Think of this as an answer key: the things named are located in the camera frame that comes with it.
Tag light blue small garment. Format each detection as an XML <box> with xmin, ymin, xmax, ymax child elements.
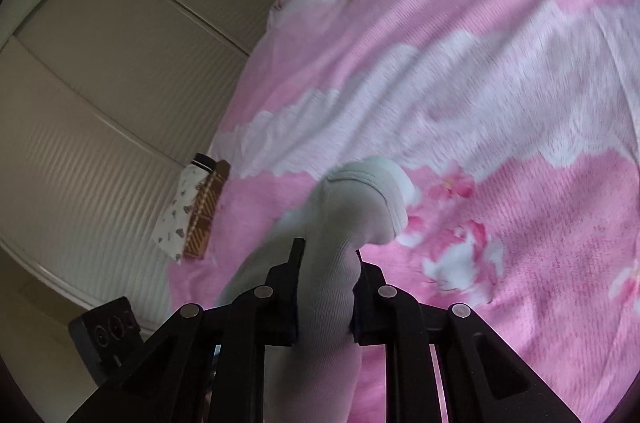
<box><xmin>216</xmin><ymin>156</ymin><xmax>419</xmax><ymax>422</ymax></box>

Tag pink floral bed sheet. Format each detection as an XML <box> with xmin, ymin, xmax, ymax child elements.
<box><xmin>168</xmin><ymin>0</ymin><xmax>639</xmax><ymax>422</ymax></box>

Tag cream wardrobe doors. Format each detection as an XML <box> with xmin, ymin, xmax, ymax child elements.
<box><xmin>1</xmin><ymin>0</ymin><xmax>275</xmax><ymax>330</ymax></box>

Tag white patterned folded cloth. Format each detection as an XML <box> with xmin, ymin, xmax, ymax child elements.
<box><xmin>152</xmin><ymin>153</ymin><xmax>216</xmax><ymax>263</ymax></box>

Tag brown patterned folded cloth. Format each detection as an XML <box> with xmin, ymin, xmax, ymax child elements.
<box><xmin>183</xmin><ymin>160</ymin><xmax>231</xmax><ymax>259</ymax></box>

